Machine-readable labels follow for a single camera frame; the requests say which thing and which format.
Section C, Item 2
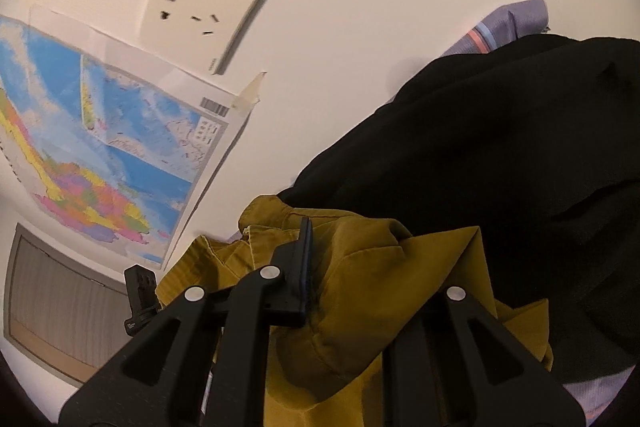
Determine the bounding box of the olive green jacket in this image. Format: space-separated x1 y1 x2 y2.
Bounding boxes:
156 196 553 426

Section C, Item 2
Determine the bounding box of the grey wooden door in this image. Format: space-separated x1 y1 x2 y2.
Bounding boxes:
3 223 131 387

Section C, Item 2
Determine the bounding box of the black folded garment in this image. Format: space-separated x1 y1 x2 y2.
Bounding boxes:
281 34 639 383

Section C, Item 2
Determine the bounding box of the purple plaid bed sheet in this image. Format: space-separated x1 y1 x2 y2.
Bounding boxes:
442 0 549 56

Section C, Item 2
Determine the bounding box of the colourful wall map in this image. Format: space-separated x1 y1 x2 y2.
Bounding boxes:
1 0 252 269

